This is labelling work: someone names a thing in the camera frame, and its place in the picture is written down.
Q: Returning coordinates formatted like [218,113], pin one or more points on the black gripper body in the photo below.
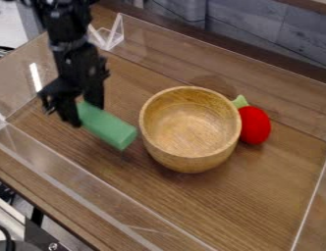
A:
[79,63]

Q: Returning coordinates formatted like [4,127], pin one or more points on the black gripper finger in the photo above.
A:
[58,97]
[93,92]

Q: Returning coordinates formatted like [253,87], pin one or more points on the green rectangular stick block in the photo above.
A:
[103,125]

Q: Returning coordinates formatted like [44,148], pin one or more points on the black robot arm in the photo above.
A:
[64,18]

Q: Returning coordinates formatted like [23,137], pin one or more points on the brown wooden bowl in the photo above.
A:
[190,127]

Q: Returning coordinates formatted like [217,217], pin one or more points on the black table leg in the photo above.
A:
[36,217]

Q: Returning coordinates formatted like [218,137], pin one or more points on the red plush strawberry toy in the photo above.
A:
[254,122]

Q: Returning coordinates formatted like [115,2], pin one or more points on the clear acrylic corner bracket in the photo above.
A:
[107,38]

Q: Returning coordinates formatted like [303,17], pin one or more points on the clear acrylic tray enclosure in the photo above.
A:
[224,174]

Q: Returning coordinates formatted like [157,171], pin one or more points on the black equipment with cable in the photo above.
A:
[27,237]

